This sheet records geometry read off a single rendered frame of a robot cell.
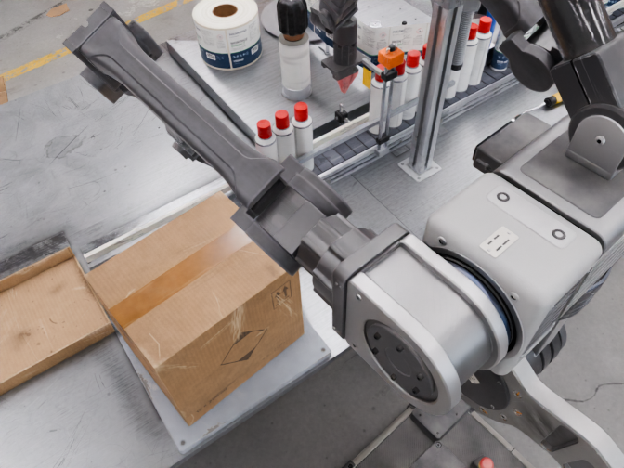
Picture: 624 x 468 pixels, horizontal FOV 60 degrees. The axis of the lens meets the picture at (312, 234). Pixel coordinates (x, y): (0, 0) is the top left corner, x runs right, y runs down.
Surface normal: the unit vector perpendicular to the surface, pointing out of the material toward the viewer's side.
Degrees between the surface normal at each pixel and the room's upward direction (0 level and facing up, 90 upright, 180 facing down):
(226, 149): 28
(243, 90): 0
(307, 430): 0
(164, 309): 0
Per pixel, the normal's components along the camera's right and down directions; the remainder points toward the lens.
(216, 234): -0.03, -0.62
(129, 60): -0.14, -0.18
